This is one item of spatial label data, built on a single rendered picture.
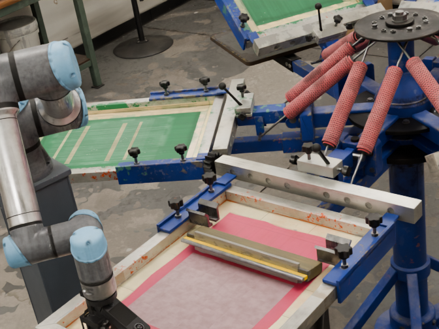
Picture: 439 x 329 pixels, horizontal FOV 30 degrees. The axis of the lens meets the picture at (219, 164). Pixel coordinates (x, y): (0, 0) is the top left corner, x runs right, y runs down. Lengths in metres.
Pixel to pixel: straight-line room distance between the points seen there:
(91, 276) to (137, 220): 2.61
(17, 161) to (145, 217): 2.56
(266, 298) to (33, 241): 0.62
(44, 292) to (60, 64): 0.87
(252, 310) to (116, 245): 2.22
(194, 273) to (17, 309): 1.87
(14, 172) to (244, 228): 0.79
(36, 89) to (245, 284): 0.74
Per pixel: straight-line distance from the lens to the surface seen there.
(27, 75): 1.90
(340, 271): 2.10
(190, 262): 2.29
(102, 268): 1.78
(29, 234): 1.86
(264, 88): 5.66
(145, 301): 2.18
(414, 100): 2.81
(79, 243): 1.75
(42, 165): 2.37
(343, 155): 2.54
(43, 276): 2.49
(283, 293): 2.12
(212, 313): 2.09
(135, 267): 2.28
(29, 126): 2.32
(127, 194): 4.65
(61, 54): 1.91
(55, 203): 2.42
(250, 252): 2.20
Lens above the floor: 2.27
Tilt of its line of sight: 28 degrees down
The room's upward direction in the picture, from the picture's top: 10 degrees counter-clockwise
